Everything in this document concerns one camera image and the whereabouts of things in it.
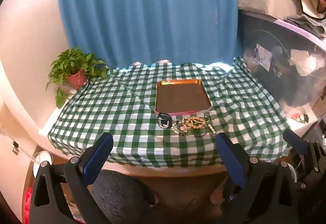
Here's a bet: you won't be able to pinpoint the folded grey cloths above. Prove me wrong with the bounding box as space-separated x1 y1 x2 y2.
284 13 326 39

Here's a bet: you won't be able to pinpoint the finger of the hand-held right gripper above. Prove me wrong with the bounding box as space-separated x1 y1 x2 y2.
283 128 326 185

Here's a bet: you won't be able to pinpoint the black green smart watch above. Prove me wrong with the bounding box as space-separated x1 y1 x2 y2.
156 112 174 129

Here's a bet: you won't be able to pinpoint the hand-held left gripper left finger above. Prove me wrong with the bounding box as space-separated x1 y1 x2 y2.
29 132 114 224

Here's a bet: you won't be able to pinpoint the pink green bead bracelet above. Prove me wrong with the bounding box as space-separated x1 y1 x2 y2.
177 122 189 135

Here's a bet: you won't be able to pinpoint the green checkered tablecloth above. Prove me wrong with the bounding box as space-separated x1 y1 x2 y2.
48 57 293 170

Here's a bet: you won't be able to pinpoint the white cable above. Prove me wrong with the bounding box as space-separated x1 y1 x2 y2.
0 125 42 164

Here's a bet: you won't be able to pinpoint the wooden bead bracelet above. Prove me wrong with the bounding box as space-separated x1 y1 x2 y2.
184 116 207 130

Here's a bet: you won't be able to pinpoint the dark grey stool cushion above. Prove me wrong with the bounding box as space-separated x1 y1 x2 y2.
89 169 158 224

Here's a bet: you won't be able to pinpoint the blue curtain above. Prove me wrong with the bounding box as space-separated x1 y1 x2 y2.
56 0 242 70

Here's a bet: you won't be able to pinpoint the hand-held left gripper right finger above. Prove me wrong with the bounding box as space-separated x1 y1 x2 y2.
215 132 300 224

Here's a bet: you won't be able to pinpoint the white round device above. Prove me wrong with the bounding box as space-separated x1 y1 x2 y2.
33 151 54 179

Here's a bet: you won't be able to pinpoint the orange metal tray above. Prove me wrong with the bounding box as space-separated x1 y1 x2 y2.
154 79 212 115

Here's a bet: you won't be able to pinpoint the potted green plant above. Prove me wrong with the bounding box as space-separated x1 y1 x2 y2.
46 47 116 109

